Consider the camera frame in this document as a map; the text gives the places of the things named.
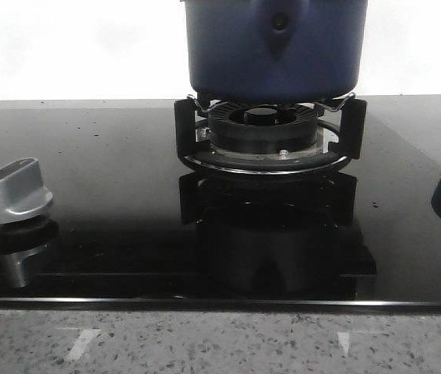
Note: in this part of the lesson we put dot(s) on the blue cooking pot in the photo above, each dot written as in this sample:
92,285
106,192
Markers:
274,52

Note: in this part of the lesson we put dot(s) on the black glass gas cooktop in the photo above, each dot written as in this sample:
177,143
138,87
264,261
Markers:
133,228

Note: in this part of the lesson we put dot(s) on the black pot support grate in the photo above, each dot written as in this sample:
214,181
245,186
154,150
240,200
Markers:
342,122

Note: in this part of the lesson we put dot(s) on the black round gas burner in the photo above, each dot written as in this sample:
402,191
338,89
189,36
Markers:
241,132

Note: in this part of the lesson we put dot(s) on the silver stove control knob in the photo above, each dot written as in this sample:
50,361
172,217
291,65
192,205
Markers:
23,194

